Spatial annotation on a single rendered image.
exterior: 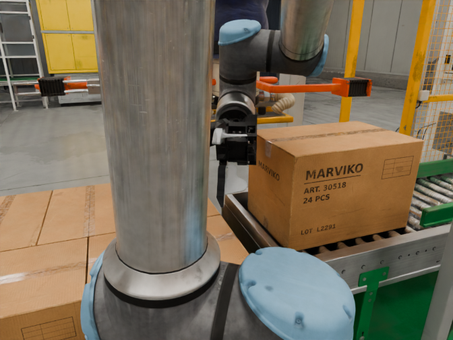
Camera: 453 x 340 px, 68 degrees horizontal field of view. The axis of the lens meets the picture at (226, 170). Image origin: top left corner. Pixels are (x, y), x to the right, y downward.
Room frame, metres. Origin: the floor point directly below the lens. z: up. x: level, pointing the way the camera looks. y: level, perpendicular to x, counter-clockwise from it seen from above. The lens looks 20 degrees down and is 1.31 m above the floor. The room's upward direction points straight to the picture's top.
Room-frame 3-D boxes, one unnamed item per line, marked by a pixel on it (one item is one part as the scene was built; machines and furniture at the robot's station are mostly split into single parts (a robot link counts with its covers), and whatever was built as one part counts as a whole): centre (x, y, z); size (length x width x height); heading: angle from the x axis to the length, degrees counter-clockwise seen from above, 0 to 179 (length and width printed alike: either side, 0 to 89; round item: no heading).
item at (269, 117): (1.16, -0.06, 1.08); 0.34 x 0.10 x 0.05; 104
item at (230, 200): (1.29, -0.10, 0.58); 0.70 x 0.03 x 0.06; 20
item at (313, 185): (1.41, -0.45, 0.75); 0.60 x 0.40 x 0.40; 110
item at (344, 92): (1.07, -0.39, 1.19); 0.09 x 0.08 x 0.05; 14
